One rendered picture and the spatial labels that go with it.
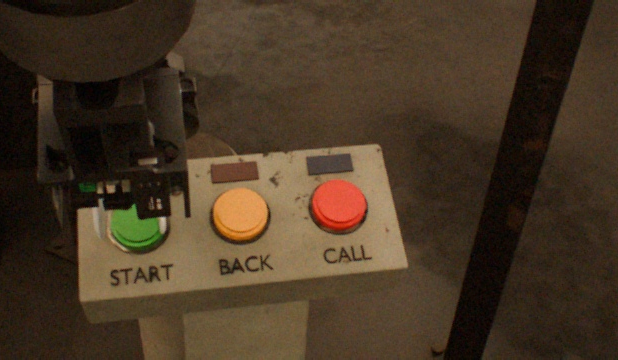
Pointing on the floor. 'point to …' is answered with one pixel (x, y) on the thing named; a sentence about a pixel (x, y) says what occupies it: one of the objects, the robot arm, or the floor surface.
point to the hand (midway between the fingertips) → (132, 182)
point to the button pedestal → (248, 259)
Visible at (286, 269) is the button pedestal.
